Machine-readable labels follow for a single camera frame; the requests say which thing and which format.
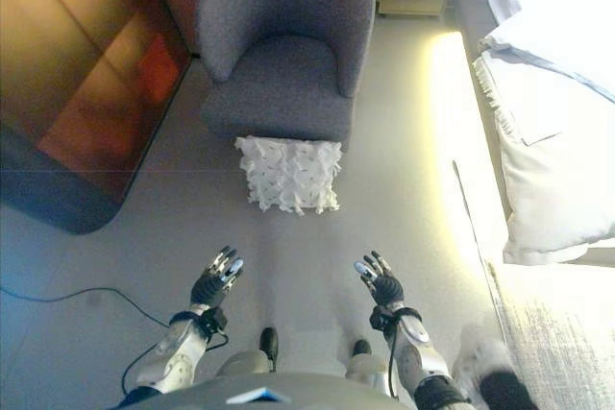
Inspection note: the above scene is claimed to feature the fuzzy white black slipper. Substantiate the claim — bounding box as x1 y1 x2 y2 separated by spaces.
454 323 539 410

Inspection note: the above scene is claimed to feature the grey fabric armchair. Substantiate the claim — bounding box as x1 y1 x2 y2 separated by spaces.
196 0 377 145

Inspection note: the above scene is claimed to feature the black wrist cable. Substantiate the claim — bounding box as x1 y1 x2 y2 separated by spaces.
119 327 230 395
386 318 403 400

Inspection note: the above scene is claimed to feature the white fringed cushion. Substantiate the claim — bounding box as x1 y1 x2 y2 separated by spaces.
234 135 345 217

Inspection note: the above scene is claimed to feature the silver right robot leg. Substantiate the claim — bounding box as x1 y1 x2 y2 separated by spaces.
345 338 390 395

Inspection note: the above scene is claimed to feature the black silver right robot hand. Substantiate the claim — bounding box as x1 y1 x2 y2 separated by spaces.
353 250 406 308

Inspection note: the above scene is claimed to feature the glossy brown wooden cabinet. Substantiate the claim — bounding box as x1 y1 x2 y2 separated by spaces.
0 0 201 236

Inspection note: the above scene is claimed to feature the black tether cable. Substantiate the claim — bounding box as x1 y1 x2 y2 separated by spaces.
0 284 170 326

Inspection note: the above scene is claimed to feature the grey textured rug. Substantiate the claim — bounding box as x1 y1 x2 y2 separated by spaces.
487 260 615 410

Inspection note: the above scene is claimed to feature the silver robot leg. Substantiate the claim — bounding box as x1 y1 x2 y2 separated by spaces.
215 326 280 377
345 338 390 395

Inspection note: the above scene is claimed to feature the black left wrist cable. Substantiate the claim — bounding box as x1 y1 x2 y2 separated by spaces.
119 327 230 395

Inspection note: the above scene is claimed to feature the silver robot torso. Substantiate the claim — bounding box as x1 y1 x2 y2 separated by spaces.
110 371 400 410

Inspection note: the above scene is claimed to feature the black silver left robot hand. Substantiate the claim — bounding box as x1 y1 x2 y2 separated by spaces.
190 245 247 309

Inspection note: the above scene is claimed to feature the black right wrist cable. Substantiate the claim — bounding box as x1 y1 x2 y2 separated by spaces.
386 318 403 400

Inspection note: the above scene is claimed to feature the silver left robot leg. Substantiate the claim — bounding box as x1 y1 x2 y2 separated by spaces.
215 326 280 377

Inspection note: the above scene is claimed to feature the bed with white linen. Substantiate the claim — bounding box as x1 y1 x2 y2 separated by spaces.
427 0 615 267

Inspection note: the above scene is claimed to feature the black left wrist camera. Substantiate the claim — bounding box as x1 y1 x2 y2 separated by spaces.
199 307 230 335

